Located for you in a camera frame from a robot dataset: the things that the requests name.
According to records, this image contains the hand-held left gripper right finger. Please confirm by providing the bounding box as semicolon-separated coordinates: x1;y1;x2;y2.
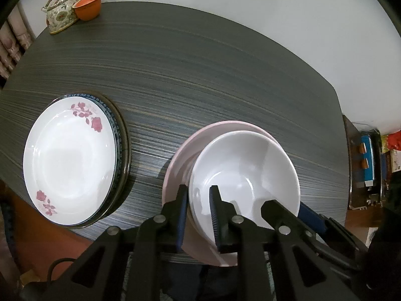
209;186;348;301

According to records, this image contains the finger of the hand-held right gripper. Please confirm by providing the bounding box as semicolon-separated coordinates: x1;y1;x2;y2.
261;199;326;251
297;204;367;251

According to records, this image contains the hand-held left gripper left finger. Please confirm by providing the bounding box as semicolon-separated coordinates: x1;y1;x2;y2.
41;184;188;301

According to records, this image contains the large pink bowl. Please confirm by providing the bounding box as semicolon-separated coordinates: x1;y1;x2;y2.
162;120;302;268

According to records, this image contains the white bowl with blue base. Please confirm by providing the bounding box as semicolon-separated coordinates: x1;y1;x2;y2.
188;131;301;253

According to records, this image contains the small blue floral plate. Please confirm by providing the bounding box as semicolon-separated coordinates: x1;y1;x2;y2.
64;92;125;226

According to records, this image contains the white plate with pink roses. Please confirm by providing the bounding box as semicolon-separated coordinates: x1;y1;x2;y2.
23;96;118;226

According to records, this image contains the dark side cabinet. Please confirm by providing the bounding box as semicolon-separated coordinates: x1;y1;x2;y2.
343;114;386;210

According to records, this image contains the blue and orange box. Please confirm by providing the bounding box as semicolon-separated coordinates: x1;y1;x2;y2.
359;133;377;188

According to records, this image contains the brown printed box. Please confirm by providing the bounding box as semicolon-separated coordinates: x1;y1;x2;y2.
380;149;401;173

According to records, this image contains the red packet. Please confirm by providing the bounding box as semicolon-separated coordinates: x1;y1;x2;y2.
380;132;401;151

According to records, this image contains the orange lidded tea cup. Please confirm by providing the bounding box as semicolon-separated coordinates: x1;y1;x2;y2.
73;0;103;21

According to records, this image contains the floral ceramic teapot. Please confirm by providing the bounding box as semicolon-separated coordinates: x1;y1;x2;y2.
41;0;94;34

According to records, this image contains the beige patterned curtain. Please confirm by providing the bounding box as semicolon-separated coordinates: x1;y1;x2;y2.
0;3;35;82

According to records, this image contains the black cable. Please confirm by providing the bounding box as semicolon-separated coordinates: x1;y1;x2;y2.
47;257;76;284

